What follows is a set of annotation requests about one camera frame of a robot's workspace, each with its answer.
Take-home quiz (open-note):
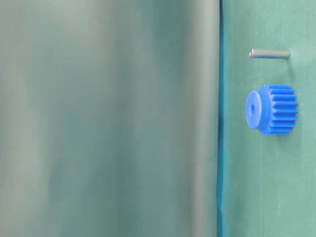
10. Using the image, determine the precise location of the silver metal shaft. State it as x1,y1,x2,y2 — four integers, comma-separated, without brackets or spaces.
249,48,291,59

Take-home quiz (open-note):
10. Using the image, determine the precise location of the small blue plastic gear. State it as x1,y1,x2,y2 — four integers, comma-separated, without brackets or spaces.
245,84,298,135

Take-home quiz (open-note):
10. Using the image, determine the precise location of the green table cloth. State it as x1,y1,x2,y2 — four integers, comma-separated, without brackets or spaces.
0,0,316,237

